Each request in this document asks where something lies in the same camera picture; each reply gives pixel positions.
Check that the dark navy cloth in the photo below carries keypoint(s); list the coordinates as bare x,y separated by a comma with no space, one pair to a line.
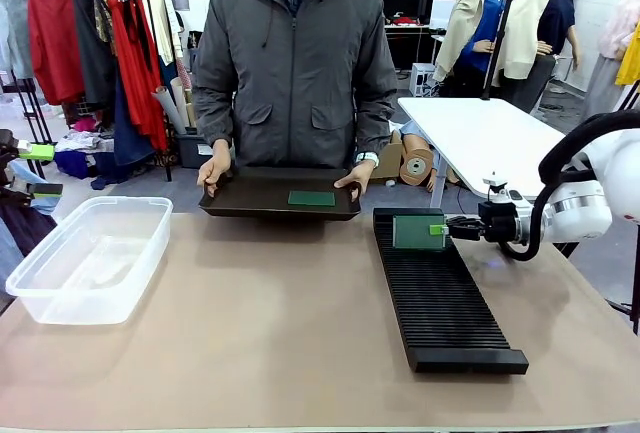
20,233

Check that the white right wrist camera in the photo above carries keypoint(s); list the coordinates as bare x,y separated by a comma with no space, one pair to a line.
502,194

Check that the person's left hand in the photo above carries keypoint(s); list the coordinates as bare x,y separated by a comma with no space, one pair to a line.
362,175

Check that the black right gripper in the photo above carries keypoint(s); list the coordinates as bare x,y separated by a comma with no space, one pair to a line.
497,223

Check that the navy blue skirt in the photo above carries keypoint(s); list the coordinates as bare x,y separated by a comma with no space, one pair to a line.
127,138

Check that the person's right hand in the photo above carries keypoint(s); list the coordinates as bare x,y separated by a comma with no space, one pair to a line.
215,168

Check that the person in grey jacket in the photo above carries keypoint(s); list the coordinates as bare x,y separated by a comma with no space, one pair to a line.
295,68

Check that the blue cloth pile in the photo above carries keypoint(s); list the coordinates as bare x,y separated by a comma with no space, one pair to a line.
80,165

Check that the red dress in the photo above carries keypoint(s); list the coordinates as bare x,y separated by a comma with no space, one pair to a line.
135,78

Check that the clear plastic box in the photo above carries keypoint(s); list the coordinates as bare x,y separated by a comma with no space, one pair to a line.
90,263

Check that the person's right forearm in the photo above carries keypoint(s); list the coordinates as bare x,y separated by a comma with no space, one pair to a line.
212,123

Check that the mannequin in cream jacket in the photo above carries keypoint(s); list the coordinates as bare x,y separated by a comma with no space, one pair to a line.
525,28

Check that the grey-blue sweater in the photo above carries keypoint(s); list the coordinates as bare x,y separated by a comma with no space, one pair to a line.
15,28

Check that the white crate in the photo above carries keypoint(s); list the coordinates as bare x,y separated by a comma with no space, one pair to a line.
422,78

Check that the white table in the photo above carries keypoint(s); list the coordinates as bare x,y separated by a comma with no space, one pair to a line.
475,133

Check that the black tripod pole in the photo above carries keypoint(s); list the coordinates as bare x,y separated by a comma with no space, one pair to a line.
501,28

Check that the white monitor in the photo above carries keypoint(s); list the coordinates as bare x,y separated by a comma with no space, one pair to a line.
442,13

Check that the black side stand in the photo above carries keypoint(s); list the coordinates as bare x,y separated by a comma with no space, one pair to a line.
25,103

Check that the mannequin in beige coat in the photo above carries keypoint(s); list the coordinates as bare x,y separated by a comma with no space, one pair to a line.
465,18

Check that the red jacket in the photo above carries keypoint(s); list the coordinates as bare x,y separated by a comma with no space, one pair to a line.
52,38

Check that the light blue cloth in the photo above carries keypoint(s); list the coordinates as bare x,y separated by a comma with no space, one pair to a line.
42,203

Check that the yellow garment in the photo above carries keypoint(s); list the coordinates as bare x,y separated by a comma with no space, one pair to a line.
631,58

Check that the beige paper roll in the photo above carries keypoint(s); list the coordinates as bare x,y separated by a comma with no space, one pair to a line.
181,98

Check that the green PCB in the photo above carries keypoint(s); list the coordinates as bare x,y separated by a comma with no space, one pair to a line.
312,198
412,233

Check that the person's left forearm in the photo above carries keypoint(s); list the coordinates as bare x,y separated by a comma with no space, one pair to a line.
375,125

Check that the dark grey coat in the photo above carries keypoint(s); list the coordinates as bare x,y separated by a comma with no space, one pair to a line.
92,68

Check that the cardboard spool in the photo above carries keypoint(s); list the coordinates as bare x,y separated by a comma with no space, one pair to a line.
417,165

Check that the black serving tray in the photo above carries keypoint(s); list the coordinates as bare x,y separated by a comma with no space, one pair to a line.
260,198

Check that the grey paper roll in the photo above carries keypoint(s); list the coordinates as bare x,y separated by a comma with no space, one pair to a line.
167,108

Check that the black slotted PCB rack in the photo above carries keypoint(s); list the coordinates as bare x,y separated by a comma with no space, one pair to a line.
445,323

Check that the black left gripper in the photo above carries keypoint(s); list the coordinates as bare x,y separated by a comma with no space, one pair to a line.
6,143

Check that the white wristwatch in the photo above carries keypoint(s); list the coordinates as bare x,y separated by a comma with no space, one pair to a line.
367,158

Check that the mannequin in pink top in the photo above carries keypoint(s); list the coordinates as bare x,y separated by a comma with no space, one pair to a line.
610,53

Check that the grey storage bin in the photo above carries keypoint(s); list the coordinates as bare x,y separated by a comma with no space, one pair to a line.
192,150

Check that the cream garment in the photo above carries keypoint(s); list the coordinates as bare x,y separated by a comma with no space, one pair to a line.
160,28

